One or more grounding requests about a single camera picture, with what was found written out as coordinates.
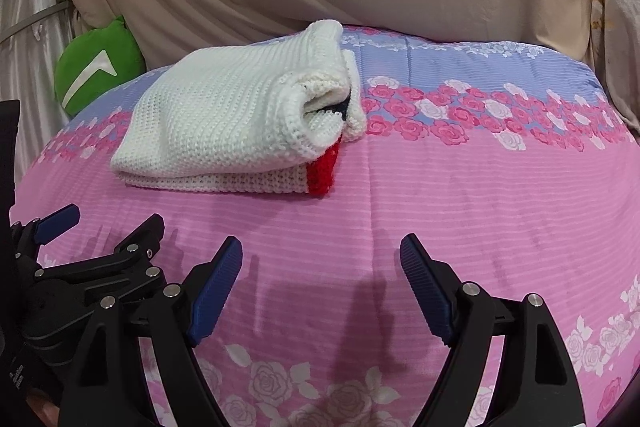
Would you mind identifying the white pleated curtain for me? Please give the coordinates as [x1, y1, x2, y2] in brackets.
[0, 0, 77, 192]

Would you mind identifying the white knit sweater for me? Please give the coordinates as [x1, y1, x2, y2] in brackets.
[110, 20, 369, 198]

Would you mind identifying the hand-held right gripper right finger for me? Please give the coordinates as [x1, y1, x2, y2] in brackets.
[399, 233, 587, 427]

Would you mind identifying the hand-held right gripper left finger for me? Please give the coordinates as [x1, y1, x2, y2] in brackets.
[59, 235, 244, 427]

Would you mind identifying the stained cream cloth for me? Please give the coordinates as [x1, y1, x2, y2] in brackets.
[587, 0, 640, 134]

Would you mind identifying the green plush pillow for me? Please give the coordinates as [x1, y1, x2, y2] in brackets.
[54, 15, 147, 118]

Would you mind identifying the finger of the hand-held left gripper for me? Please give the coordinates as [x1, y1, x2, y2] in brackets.
[31, 213, 169, 309]
[11, 203, 82, 245]

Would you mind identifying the grey curtain tie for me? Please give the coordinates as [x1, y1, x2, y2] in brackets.
[0, 1, 69, 44]

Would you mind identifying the pink blue floral bedsheet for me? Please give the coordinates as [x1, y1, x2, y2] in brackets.
[10, 24, 640, 427]

